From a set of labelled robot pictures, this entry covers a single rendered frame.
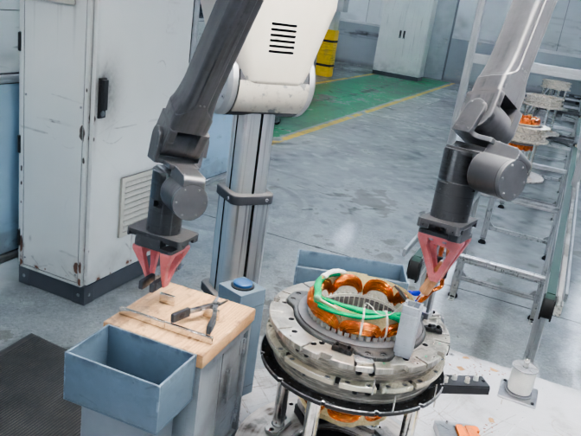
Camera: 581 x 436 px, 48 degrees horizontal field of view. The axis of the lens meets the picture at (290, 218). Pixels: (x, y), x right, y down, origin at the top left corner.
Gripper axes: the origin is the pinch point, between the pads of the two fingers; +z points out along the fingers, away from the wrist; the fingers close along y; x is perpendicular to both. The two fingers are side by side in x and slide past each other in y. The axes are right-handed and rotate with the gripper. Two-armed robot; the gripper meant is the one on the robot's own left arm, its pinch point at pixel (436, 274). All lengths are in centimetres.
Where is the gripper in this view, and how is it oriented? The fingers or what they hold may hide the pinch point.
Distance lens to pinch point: 103.5
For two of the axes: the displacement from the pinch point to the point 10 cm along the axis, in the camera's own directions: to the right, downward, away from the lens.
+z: -1.6, 9.6, 2.3
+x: -8.6, -2.5, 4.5
